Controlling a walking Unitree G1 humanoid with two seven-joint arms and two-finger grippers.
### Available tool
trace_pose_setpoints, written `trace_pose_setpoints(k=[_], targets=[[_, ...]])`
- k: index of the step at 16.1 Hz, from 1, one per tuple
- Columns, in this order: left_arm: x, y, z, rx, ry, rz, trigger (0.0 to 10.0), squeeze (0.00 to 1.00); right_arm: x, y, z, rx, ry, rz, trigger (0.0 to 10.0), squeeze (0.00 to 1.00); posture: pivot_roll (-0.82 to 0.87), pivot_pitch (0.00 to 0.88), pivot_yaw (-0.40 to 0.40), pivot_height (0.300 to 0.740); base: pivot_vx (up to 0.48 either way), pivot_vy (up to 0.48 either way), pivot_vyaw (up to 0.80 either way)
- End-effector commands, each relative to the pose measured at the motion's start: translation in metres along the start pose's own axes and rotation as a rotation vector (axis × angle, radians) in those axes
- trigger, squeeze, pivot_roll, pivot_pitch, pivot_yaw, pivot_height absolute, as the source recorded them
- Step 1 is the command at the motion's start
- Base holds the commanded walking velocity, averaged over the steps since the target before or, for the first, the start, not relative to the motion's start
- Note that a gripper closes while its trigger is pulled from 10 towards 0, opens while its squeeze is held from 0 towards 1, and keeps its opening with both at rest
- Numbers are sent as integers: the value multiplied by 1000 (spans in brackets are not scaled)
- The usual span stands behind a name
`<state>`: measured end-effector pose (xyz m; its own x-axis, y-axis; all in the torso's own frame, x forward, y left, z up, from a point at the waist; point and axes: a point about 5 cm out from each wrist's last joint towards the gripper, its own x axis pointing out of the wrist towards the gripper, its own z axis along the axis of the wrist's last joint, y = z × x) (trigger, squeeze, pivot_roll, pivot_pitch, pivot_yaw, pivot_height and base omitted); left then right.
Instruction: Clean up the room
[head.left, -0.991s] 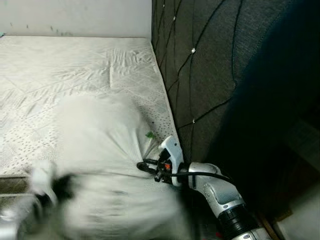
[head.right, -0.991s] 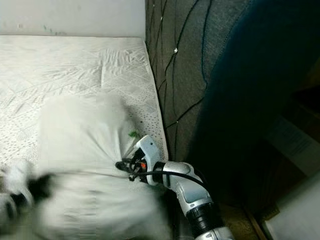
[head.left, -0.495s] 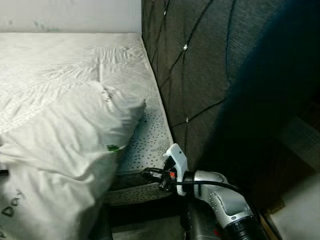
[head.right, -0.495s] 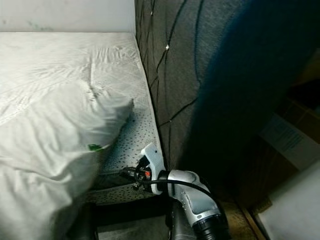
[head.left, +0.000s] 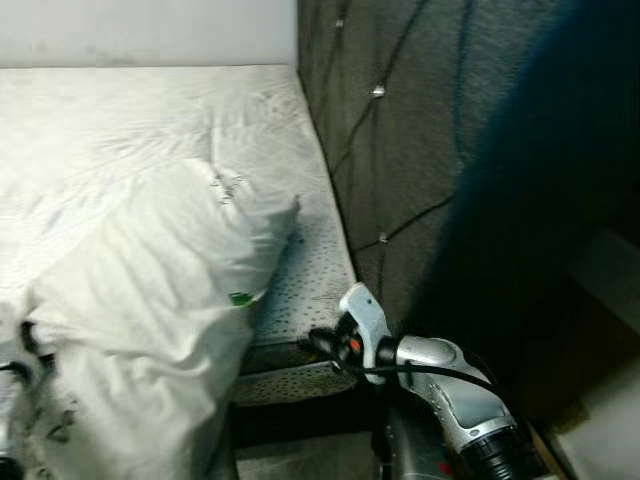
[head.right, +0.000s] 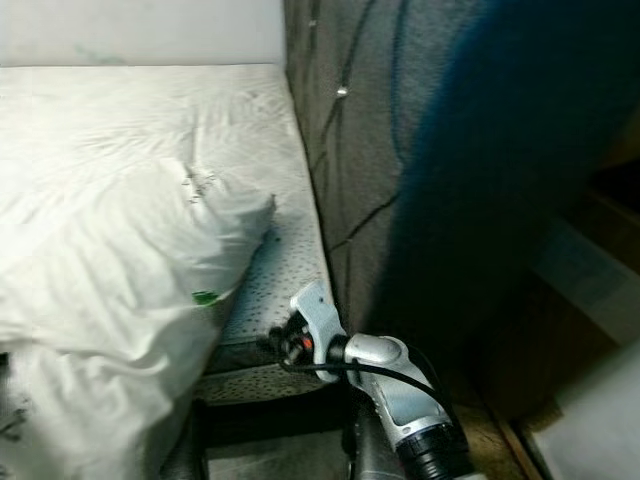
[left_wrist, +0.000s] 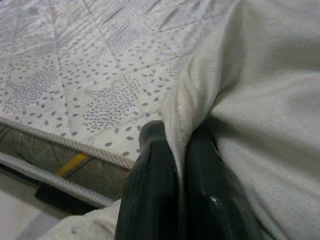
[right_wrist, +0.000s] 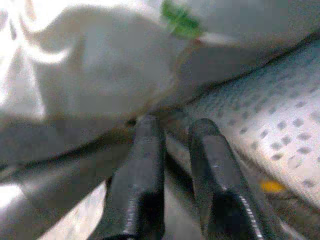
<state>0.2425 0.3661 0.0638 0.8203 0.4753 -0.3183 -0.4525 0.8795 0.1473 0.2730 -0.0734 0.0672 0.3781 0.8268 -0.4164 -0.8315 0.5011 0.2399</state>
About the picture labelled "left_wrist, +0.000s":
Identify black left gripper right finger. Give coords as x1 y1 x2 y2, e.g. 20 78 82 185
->
184 122 263 240

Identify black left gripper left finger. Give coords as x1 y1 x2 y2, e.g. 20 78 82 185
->
115 120 187 240

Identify quilted white mattress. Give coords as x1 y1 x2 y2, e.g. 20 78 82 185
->
0 0 233 208

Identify white printed pillow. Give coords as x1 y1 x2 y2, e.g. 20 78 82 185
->
34 0 320 240

